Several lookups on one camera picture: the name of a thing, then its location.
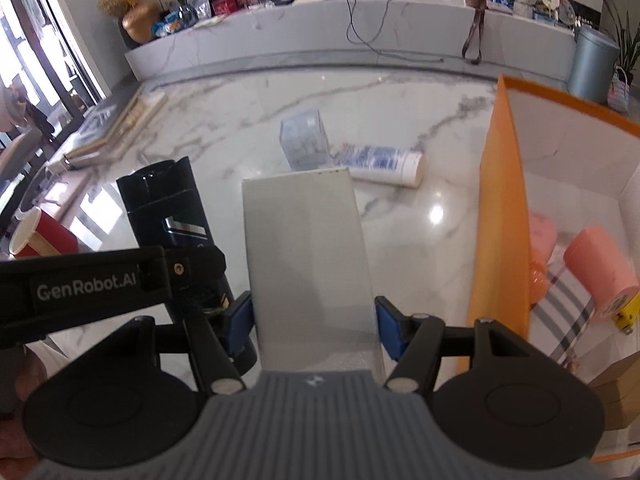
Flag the white tube with blue print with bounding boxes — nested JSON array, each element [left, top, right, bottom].
[[329, 142, 424, 189]]

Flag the grey metal trash bin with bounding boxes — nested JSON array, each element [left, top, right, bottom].
[[566, 24, 621, 104]]

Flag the gold vase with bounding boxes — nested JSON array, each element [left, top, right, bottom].
[[121, 2, 162, 44]]

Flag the pink plastic cup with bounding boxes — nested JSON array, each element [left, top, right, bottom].
[[563, 226, 640, 321]]

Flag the white cardboard box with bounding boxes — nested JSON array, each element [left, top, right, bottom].
[[241, 166, 387, 377]]

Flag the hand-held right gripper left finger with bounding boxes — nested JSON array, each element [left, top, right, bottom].
[[127, 290, 259, 395]]

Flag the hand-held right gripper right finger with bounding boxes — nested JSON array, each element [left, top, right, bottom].
[[375, 295, 532, 393]]

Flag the plaid zip case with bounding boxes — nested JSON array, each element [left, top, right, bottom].
[[531, 264, 603, 368]]

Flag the tall green potted plant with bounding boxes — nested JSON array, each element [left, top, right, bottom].
[[596, 0, 640, 78]]

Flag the pink waisted bottle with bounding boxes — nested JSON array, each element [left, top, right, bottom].
[[527, 211, 559, 307]]

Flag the red gift boxes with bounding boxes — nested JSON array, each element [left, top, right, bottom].
[[211, 0, 257, 17]]

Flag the woven basket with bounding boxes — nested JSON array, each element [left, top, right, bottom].
[[607, 66, 632, 114]]

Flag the black cable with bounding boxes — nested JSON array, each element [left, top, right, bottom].
[[344, 0, 447, 64]]

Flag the orange storage box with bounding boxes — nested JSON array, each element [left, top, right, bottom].
[[464, 74, 640, 463]]

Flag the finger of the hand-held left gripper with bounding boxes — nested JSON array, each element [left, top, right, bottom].
[[162, 246, 227, 317]]

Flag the yellow round lid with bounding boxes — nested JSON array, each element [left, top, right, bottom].
[[616, 294, 640, 335]]

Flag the red paper cup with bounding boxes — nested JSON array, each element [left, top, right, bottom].
[[9, 207, 81, 260]]

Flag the person's left hand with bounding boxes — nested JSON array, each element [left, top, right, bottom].
[[20, 344, 71, 401]]

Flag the stack of picture frames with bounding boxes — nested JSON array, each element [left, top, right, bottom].
[[46, 84, 169, 172]]

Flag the clear plastic box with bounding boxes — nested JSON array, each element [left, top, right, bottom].
[[279, 108, 332, 172]]

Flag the brown camera with strap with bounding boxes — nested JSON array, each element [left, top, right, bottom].
[[461, 0, 489, 65]]

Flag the black bottle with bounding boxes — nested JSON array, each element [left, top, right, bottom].
[[116, 158, 260, 377]]

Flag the marble tv cabinet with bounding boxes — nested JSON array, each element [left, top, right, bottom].
[[124, 0, 577, 82]]

